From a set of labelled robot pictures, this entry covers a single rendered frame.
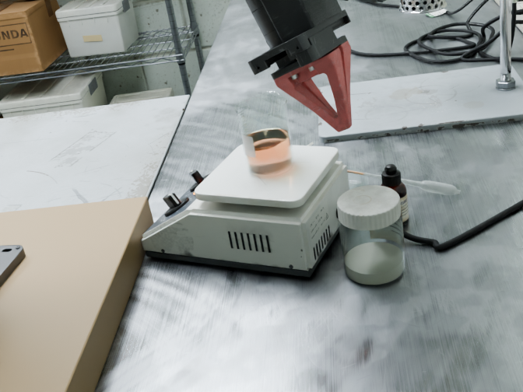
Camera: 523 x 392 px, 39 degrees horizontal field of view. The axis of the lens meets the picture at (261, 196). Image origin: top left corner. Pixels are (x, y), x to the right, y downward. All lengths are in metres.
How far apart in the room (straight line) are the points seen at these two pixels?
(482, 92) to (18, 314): 0.71
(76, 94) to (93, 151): 1.82
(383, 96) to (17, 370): 0.69
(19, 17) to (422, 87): 2.01
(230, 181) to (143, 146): 0.38
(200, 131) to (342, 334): 0.54
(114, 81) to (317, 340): 2.76
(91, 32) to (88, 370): 2.38
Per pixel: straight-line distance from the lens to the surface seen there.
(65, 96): 2.98
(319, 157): 0.77
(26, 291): 0.75
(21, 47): 2.95
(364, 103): 1.11
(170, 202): 0.80
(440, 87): 1.14
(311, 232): 0.72
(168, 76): 3.29
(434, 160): 0.94
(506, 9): 1.08
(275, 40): 0.68
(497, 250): 0.76
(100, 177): 1.05
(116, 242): 0.79
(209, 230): 0.75
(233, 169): 0.78
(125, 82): 3.34
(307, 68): 0.69
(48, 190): 1.05
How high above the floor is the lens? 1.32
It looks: 28 degrees down
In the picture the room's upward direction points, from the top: 10 degrees counter-clockwise
